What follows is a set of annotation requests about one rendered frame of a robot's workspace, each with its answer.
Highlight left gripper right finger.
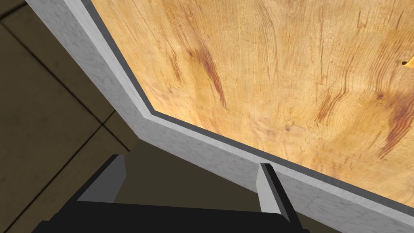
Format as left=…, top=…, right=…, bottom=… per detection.
left=256, top=163, right=304, bottom=230

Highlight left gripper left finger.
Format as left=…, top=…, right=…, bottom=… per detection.
left=64, top=154, right=127, bottom=204

